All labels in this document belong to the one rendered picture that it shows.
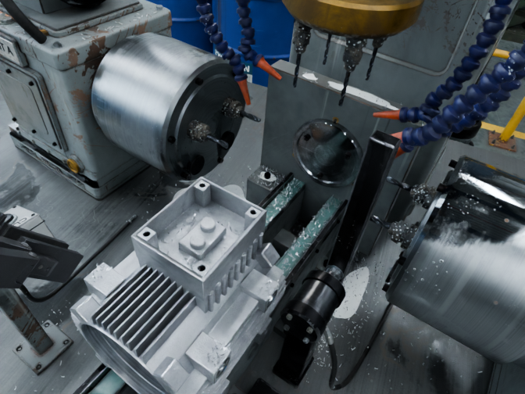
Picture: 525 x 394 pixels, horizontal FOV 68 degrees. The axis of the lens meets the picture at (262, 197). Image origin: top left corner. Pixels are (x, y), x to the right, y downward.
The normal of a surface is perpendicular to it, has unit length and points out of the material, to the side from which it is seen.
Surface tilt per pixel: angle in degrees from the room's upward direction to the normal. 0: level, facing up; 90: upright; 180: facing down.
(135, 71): 36
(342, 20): 90
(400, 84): 90
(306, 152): 90
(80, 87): 90
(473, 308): 77
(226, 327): 0
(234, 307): 0
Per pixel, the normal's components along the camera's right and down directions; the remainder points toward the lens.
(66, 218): 0.07, -0.70
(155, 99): -0.36, -0.07
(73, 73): 0.83, 0.44
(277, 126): -0.56, 0.56
